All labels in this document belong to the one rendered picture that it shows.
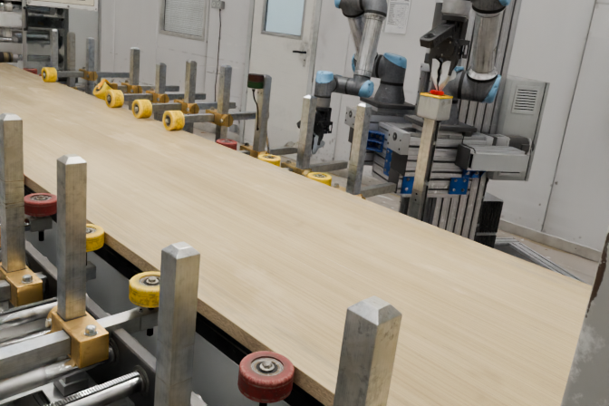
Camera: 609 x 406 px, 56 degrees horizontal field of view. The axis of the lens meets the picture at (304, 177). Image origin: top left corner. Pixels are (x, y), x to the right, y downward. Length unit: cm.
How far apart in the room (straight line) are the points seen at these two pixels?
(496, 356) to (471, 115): 181
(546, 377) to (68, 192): 80
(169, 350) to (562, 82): 390
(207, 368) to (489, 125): 197
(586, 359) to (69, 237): 77
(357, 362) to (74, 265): 62
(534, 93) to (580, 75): 156
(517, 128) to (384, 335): 236
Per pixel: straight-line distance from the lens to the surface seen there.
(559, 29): 444
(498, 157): 246
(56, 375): 105
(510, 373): 100
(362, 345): 52
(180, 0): 724
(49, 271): 131
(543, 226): 458
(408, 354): 97
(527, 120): 285
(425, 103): 172
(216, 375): 113
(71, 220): 101
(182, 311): 76
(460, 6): 172
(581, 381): 55
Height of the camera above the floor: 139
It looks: 15 degrees down
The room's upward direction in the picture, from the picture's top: 7 degrees clockwise
